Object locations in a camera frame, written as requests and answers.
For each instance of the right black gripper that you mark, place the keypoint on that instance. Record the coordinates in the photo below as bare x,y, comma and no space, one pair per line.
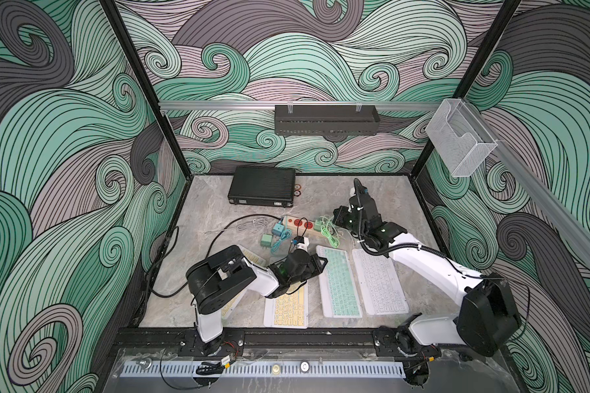
339,212

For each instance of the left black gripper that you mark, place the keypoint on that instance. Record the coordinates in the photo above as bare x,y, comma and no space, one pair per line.
311,261

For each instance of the teal charger plug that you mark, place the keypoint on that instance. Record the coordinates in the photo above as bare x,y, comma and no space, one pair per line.
278,229

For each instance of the light green charger plug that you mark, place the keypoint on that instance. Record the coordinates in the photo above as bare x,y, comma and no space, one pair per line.
266,240

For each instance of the yellow wireless keyboard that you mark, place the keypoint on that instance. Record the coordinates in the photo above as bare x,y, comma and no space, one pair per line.
287,311
241,280

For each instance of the green wireless keyboard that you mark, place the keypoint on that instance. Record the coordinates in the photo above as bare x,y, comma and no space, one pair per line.
339,294

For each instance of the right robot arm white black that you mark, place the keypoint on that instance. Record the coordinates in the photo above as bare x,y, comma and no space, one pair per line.
487,315

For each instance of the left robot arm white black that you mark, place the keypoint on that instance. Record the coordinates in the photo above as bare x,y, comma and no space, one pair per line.
216,280

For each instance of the black computer box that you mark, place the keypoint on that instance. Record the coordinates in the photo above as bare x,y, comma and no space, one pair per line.
262,186

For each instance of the white wireless keyboard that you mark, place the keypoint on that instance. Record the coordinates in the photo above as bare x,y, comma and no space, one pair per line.
381,289

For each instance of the black wall shelf tray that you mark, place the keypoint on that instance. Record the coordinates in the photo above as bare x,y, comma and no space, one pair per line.
326,120

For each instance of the clear acrylic wall holder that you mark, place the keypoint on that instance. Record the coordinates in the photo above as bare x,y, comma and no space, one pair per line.
460,136

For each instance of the aluminium wall rail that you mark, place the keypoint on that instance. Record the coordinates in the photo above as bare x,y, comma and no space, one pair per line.
230,105

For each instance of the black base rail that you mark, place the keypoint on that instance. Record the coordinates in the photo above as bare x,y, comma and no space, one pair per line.
390,341

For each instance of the white slotted cable duct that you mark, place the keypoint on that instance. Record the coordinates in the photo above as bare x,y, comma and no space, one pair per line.
270,369

